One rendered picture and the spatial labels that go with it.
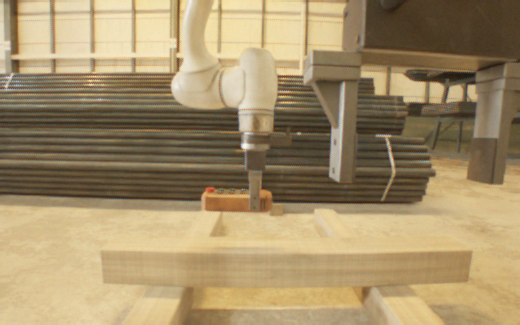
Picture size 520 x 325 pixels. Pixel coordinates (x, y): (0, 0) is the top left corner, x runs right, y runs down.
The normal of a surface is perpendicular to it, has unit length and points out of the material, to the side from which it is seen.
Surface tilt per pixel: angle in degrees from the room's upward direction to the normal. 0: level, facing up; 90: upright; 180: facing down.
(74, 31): 90
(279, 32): 90
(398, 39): 90
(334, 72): 90
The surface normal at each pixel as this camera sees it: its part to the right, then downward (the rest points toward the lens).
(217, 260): 0.03, 0.11
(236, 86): -0.40, 0.20
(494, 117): -1.00, -0.02
